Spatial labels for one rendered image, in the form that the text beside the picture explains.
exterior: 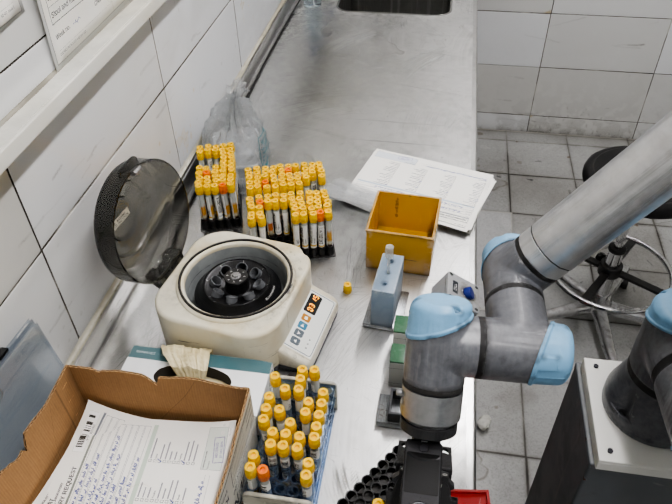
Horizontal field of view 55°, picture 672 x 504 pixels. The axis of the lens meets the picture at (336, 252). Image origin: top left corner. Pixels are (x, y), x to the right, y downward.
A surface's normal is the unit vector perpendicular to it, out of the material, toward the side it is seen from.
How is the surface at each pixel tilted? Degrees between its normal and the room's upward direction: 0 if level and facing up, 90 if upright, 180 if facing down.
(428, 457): 0
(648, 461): 1
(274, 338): 90
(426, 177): 0
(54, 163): 90
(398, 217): 90
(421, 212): 90
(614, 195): 66
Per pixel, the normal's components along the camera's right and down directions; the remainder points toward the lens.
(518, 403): -0.02, -0.75
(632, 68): -0.16, 0.66
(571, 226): -0.66, 0.14
